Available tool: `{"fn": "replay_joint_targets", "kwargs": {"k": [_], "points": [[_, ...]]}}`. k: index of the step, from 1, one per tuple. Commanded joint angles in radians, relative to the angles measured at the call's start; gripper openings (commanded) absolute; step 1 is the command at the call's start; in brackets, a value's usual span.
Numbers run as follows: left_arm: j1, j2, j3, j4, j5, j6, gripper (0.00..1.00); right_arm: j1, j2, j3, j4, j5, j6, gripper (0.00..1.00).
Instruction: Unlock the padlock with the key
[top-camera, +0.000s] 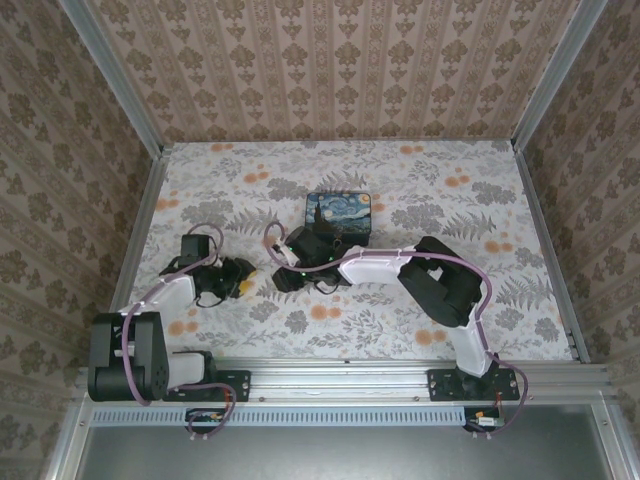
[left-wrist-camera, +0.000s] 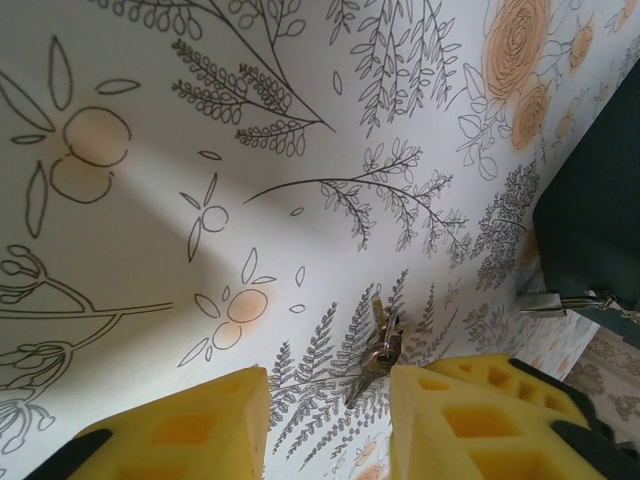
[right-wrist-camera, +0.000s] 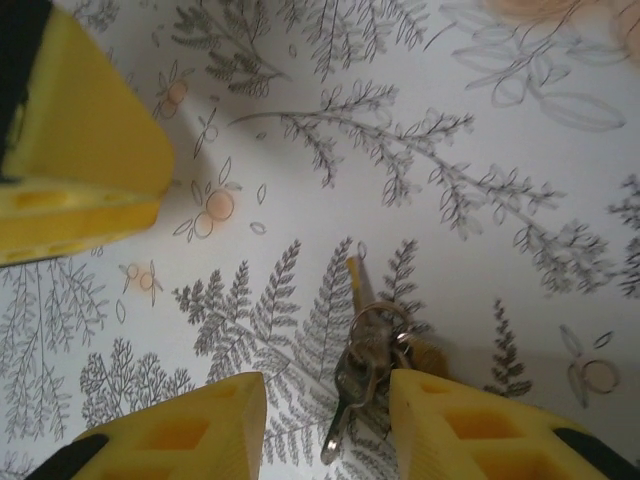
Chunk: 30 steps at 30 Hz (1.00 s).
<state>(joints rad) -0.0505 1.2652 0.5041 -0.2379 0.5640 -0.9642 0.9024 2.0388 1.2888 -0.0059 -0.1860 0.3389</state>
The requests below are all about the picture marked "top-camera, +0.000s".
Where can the small silver padlock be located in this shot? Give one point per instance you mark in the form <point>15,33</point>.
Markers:
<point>338,244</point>

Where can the starry night print tin box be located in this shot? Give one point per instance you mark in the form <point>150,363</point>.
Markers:
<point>345,210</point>

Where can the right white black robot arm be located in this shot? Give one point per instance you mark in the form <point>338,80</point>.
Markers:
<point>375,265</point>

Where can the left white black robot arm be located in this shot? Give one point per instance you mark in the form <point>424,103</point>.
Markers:
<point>175,295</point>

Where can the floral table cover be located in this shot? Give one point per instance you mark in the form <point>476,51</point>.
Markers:
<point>350,325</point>

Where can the grey metal sheet panel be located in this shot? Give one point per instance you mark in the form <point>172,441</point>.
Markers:
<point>325,455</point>

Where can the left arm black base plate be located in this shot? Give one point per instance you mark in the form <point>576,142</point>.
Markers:
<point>237,385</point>

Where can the wide aluminium frame rail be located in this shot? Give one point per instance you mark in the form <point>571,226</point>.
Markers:
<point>340,380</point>

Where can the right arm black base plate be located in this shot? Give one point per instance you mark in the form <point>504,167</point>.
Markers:
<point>442,385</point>

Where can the aluminium frame post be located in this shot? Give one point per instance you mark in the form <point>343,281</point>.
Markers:
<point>115,75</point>
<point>558,75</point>

